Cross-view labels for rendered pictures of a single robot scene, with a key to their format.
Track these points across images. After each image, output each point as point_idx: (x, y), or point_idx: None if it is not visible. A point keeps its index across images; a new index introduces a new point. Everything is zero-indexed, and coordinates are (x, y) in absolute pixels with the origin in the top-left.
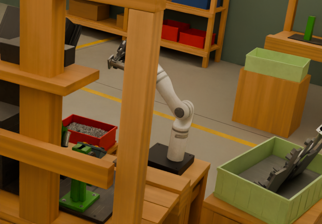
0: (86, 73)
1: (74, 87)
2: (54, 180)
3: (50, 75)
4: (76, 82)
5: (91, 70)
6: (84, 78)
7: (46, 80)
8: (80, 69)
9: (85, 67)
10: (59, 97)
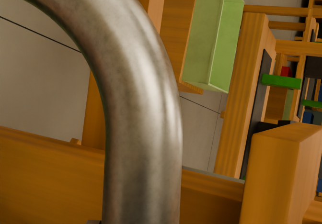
0: (308, 154)
1: (303, 125)
2: (8, 134)
3: (319, 201)
4: (316, 128)
5: (301, 167)
6: (313, 131)
7: (314, 194)
8: (296, 206)
9: (293, 208)
10: (222, 189)
